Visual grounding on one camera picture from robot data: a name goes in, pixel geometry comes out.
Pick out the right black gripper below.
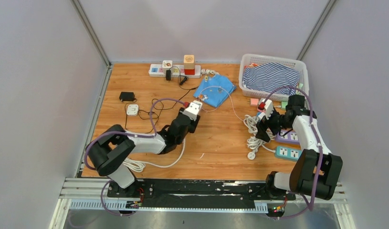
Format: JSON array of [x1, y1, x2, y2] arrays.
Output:
[[256, 106, 291, 142]]

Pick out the white square plug adapter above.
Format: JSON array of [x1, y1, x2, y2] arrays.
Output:
[[126, 104, 139, 116]]

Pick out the white back power strip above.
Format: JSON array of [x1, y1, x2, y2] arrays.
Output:
[[148, 64, 201, 78]]

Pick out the white power strip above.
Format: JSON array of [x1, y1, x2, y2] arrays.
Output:
[[122, 140, 186, 172], [148, 64, 201, 78]]

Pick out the wooden block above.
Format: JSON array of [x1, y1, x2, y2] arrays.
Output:
[[183, 54, 196, 75]]

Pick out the black power adapter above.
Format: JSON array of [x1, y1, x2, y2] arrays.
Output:
[[119, 92, 135, 102]]

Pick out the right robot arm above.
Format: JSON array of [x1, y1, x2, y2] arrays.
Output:
[[255, 94, 343, 200]]

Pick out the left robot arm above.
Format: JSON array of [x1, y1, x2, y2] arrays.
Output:
[[85, 107, 200, 197]]

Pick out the pink small charger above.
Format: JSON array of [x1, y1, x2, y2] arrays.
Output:
[[249, 98, 259, 107]]

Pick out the green small charger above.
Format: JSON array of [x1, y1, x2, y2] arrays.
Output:
[[280, 101, 288, 110]]

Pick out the purple power strip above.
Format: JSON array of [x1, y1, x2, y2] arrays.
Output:
[[275, 129, 300, 145]]

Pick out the teal power strip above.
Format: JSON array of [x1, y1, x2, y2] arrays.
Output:
[[274, 146, 302, 161]]

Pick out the blue striped cloth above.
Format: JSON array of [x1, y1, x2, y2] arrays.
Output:
[[242, 62, 300, 95]]

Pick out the small black charger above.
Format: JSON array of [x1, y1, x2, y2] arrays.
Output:
[[165, 70, 172, 81]]

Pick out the white plastic basket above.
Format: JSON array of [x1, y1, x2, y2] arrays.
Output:
[[239, 53, 309, 101]]

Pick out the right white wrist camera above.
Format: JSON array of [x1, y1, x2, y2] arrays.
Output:
[[257, 98, 274, 119]]

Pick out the white coiled cable bundle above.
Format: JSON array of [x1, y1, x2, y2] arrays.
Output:
[[243, 114, 277, 161]]

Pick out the thin pink white cable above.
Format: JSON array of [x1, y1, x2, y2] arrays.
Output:
[[198, 85, 245, 122]]

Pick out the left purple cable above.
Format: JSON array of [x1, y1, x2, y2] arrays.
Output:
[[84, 98, 190, 218]]

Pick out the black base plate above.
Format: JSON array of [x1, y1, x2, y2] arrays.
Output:
[[105, 178, 296, 217]]

